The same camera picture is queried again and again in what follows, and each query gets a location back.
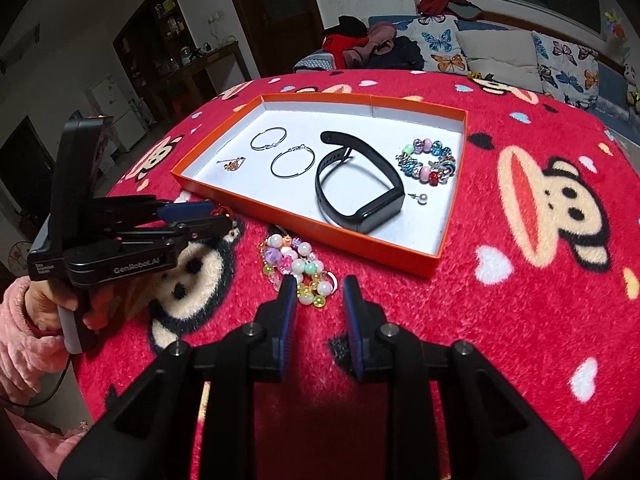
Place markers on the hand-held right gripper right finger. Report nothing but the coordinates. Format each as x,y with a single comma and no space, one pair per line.
352,330

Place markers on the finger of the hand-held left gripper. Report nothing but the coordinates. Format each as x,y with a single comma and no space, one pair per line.
210,227
187,209

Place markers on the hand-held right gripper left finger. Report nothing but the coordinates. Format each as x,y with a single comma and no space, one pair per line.
287,330

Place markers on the silver bangle rings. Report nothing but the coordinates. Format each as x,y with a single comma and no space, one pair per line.
271,165

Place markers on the black smart band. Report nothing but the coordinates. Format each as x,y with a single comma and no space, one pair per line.
375,215

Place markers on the orange cardboard box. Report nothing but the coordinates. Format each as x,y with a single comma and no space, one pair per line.
300,125

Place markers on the pearl stud earring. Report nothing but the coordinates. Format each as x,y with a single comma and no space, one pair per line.
422,199

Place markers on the person's left forearm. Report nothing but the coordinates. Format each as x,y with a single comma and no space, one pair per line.
20,350

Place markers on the person's left hand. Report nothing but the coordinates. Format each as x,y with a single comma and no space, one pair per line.
47,300

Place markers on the white fridge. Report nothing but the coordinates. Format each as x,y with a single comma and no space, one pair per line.
112,110

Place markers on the small fan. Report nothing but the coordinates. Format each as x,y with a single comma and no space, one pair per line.
21,257

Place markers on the wooden desk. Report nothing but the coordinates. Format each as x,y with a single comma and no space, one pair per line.
210,67

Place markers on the red printed blanket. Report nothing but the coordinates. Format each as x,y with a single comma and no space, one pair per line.
500,310

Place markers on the dark shelf cabinet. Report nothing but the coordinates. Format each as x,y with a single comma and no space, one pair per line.
155,40

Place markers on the dark wooden door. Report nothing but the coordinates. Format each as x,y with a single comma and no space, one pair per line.
275,10

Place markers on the red cloth with black trim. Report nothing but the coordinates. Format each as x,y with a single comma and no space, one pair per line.
340,47

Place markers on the black garment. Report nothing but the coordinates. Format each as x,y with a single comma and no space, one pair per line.
352,25

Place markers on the pink garment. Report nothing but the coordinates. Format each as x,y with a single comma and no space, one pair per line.
375,40

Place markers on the dark navy garment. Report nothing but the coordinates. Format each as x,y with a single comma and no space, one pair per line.
405,55

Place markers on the person's pink fleece clothing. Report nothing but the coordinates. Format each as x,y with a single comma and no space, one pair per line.
40,450

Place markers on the butterfly print pillow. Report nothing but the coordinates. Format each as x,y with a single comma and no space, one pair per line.
567,67
440,47

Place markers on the plain grey pillow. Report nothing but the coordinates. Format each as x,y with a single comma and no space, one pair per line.
500,57

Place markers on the red garment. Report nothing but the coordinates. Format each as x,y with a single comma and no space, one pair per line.
440,5

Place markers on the blue sofa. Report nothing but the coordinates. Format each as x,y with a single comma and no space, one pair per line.
612,85

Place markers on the brown plush toy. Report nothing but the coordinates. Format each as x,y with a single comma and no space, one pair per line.
635,97

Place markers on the panda plush toy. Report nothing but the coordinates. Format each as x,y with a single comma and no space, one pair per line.
632,74

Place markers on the colourful toy pinwheel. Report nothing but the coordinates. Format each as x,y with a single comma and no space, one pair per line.
615,24

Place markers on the wall socket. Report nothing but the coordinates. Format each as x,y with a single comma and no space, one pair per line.
214,17

